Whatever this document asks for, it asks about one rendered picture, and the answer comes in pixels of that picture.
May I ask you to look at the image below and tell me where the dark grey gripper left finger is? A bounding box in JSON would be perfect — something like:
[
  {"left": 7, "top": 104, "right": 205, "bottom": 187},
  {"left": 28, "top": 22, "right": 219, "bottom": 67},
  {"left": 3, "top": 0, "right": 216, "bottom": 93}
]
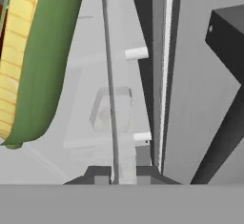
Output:
[{"left": 63, "top": 165, "right": 112, "bottom": 186}]

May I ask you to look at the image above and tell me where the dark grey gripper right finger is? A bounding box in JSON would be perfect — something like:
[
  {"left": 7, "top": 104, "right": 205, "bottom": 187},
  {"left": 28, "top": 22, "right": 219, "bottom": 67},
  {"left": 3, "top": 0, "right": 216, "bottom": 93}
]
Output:
[{"left": 135, "top": 165, "right": 183, "bottom": 186}]

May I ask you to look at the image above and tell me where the grey fridge freezer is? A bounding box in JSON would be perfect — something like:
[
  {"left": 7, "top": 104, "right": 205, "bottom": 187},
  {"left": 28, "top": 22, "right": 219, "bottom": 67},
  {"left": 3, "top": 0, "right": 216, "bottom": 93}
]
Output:
[{"left": 129, "top": 0, "right": 244, "bottom": 186}]

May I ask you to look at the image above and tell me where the yellow corn with green husk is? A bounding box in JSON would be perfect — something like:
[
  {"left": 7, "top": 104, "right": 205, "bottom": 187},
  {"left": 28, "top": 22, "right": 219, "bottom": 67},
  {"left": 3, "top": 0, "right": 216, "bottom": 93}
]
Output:
[{"left": 0, "top": 0, "right": 89, "bottom": 150}]

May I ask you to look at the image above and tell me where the white fridge door handle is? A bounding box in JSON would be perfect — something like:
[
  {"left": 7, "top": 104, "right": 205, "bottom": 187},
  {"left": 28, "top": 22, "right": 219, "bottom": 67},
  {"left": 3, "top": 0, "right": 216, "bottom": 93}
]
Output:
[{"left": 104, "top": 0, "right": 153, "bottom": 184}]

